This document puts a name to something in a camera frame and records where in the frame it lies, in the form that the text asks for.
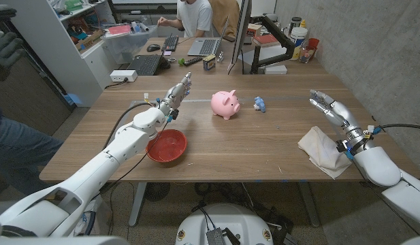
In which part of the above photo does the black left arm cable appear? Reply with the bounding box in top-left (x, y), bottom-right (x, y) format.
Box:
top-left (102, 101), bottom-right (159, 151)

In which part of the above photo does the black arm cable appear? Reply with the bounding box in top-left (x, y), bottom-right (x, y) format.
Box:
top-left (374, 122), bottom-right (420, 134)
top-left (102, 101), bottom-right (159, 151)

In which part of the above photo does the yellow black box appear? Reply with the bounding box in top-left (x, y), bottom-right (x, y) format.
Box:
top-left (202, 54), bottom-right (216, 71)

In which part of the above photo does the beige cheesecloth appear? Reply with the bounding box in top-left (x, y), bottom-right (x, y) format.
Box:
top-left (297, 125), bottom-right (353, 180)

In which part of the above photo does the brown chair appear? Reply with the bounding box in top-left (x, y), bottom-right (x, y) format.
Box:
top-left (209, 0), bottom-right (241, 38)

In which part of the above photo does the red book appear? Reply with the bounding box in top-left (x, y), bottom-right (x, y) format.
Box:
top-left (252, 33), bottom-right (281, 48)

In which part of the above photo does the pink folder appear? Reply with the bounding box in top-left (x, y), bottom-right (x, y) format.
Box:
top-left (107, 24), bottom-right (132, 35)

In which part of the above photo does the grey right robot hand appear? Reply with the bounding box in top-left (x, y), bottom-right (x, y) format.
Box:
top-left (308, 88), bottom-right (376, 157)

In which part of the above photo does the computer monitor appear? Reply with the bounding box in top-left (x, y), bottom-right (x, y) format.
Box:
top-left (227, 0), bottom-right (253, 72)

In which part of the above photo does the black keyboard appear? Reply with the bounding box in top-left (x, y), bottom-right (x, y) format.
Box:
top-left (127, 53), bottom-right (172, 76)
top-left (161, 35), bottom-right (180, 52)

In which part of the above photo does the clear plastic bin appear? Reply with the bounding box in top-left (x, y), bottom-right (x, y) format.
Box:
top-left (101, 25), bottom-right (159, 65)

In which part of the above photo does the person in white t-shirt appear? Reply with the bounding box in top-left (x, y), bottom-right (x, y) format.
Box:
top-left (157, 0), bottom-right (214, 38)

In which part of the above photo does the silver laptop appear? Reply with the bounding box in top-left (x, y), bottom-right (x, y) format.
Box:
top-left (187, 15), bottom-right (230, 57)

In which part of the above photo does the grey table leg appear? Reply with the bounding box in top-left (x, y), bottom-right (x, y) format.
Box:
top-left (296, 182), bottom-right (321, 228)
top-left (128, 182), bottom-right (148, 227)

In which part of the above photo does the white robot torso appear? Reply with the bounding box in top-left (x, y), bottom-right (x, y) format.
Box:
top-left (175, 203), bottom-right (274, 245)

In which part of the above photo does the cardboard box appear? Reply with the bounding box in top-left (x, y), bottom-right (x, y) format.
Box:
top-left (75, 29), bottom-right (105, 52)

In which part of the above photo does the black-lidded jar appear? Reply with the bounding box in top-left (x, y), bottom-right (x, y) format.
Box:
top-left (289, 16), bottom-right (303, 35)

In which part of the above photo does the black remote control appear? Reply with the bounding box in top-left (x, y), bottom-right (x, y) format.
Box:
top-left (184, 56), bottom-right (204, 67)

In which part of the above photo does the glass jar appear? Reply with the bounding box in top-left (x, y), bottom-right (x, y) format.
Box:
top-left (299, 46), bottom-right (314, 64)

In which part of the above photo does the red bowl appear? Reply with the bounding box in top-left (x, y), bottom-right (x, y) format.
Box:
top-left (145, 129), bottom-right (188, 163)

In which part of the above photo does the white power strip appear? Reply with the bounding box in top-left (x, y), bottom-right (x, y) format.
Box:
top-left (110, 69), bottom-right (138, 83)

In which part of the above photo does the person in blue jeans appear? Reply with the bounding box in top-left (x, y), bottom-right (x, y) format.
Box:
top-left (0, 105), bottom-right (64, 201)

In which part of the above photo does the pink piggy bank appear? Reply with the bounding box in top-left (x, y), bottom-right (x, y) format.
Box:
top-left (210, 89), bottom-right (241, 120)

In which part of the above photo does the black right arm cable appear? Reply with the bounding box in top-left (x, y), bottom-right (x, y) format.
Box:
top-left (374, 122), bottom-right (420, 134)

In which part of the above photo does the black and white glove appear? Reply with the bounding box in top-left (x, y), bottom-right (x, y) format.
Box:
top-left (0, 30), bottom-right (25, 86)

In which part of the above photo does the flat white box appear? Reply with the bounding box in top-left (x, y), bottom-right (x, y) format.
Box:
top-left (263, 64), bottom-right (288, 76)

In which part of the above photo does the black round floor fan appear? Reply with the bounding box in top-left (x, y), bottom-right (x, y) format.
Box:
top-left (144, 182), bottom-right (172, 201)

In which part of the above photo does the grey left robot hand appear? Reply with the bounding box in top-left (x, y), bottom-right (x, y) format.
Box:
top-left (159, 71), bottom-right (193, 120)

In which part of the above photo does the white shelf cabinet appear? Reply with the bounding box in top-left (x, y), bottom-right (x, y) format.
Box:
top-left (0, 0), bottom-right (117, 108)

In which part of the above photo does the white plastic tub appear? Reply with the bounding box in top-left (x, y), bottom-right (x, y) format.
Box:
top-left (289, 27), bottom-right (308, 61)

